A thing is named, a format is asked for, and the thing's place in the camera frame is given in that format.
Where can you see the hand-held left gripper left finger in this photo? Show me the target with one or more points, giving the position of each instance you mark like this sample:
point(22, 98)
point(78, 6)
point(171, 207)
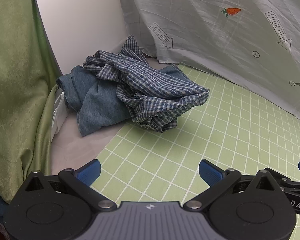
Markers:
point(88, 173)

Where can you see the white carrot print sheet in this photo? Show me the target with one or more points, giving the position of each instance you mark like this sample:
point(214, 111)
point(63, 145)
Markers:
point(215, 42)

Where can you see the blue denim garment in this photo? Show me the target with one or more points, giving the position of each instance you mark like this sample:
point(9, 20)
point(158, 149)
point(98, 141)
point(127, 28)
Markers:
point(97, 100)

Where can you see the white plastic bag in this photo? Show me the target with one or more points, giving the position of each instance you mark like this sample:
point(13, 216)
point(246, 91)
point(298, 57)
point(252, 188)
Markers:
point(58, 115)

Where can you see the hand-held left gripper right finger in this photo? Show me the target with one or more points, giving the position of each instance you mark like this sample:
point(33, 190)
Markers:
point(211, 173)

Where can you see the blue plaid shirt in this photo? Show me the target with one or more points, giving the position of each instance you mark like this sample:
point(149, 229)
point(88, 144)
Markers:
point(150, 90)

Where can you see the green curtain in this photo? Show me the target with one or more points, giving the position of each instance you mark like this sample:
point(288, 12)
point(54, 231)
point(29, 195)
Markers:
point(15, 92)

